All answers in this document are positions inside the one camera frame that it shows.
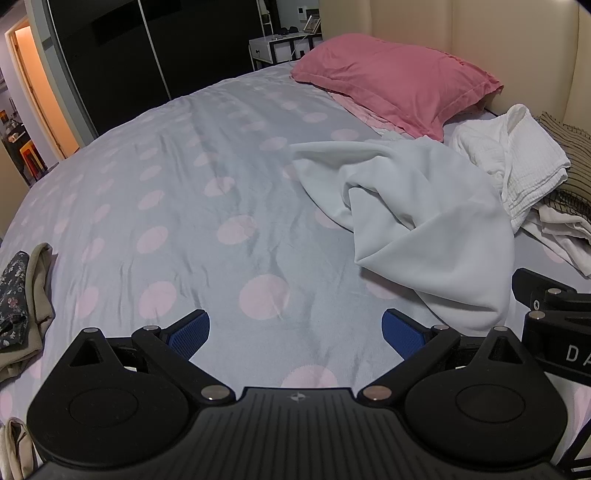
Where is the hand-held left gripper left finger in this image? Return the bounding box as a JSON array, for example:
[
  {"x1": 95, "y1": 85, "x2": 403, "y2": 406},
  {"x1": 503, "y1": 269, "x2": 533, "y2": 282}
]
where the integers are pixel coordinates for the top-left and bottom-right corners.
[{"x1": 65, "y1": 309, "x2": 236, "y2": 404}]

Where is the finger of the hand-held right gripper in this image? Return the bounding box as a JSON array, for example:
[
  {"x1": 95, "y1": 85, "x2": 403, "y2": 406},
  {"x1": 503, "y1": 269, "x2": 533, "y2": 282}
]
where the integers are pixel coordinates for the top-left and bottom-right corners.
[
  {"x1": 560, "y1": 429, "x2": 591, "y2": 480},
  {"x1": 512, "y1": 267, "x2": 591, "y2": 321}
]

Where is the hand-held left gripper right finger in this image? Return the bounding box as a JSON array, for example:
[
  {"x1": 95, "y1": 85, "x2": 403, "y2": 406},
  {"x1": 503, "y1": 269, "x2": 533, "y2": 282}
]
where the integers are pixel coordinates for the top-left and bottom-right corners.
[{"x1": 358, "y1": 308, "x2": 525, "y2": 404}]

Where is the white sweatshirt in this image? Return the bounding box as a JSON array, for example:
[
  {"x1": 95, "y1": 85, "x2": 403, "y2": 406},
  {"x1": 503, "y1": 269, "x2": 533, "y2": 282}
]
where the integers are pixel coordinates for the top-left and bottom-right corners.
[{"x1": 288, "y1": 136, "x2": 518, "y2": 335}]

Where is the cream white garment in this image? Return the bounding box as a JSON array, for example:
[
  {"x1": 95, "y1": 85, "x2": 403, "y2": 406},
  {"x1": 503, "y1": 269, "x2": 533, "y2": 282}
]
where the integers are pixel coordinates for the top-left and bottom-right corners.
[{"x1": 522, "y1": 203, "x2": 591, "y2": 280}]

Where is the white waffle cloth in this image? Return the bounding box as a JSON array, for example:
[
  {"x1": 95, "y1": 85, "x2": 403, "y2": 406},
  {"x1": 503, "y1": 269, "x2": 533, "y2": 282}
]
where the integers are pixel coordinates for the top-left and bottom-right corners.
[{"x1": 450, "y1": 104, "x2": 572, "y2": 234}]

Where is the striped cloth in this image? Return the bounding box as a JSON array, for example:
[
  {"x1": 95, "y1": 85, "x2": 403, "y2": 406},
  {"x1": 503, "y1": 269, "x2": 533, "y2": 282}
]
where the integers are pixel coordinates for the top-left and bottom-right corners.
[{"x1": 536, "y1": 111, "x2": 591, "y2": 217}]

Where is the dark floral garment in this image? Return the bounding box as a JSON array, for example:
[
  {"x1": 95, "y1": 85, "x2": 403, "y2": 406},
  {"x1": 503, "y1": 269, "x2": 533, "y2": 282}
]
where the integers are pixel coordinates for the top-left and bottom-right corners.
[{"x1": 0, "y1": 250, "x2": 31, "y2": 347}]

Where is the pale beige garment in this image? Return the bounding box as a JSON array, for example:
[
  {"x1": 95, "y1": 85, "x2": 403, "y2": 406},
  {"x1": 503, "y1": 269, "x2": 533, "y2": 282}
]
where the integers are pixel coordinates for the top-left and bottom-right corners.
[{"x1": 0, "y1": 418, "x2": 38, "y2": 480}]

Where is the light pink pillow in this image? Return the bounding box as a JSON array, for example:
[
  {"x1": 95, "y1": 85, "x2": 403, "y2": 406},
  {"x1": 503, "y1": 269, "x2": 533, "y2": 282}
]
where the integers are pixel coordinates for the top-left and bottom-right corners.
[{"x1": 328, "y1": 90, "x2": 407, "y2": 137}]

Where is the orange stool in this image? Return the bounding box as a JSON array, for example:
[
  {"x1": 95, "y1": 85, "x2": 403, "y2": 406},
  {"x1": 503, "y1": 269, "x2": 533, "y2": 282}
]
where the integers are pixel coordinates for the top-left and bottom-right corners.
[{"x1": 21, "y1": 141, "x2": 45, "y2": 182}]

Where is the cream padded headboard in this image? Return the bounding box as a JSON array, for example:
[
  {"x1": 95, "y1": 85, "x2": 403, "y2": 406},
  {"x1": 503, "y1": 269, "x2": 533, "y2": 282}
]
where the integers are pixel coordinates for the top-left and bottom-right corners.
[{"x1": 318, "y1": 0, "x2": 591, "y2": 134}]

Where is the beige room door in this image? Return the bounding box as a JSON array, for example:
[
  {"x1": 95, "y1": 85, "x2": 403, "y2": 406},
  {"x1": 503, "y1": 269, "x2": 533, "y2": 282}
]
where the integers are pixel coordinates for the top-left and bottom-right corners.
[{"x1": 4, "y1": 23, "x2": 81, "y2": 162}]

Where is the black wardrobe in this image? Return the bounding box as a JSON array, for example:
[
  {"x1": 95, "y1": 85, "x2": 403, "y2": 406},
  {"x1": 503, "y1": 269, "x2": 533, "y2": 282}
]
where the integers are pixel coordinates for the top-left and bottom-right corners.
[{"x1": 46, "y1": 0, "x2": 278, "y2": 139}]

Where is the white bedside table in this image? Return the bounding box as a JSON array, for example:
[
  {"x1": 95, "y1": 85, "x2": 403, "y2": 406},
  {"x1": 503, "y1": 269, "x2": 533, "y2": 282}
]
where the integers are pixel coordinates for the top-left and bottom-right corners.
[{"x1": 249, "y1": 32, "x2": 324, "y2": 70}]

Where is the white rack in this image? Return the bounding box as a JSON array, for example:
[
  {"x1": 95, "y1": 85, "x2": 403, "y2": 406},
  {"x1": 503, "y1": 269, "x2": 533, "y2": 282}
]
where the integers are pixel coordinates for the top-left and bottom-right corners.
[{"x1": 261, "y1": 0, "x2": 278, "y2": 38}]

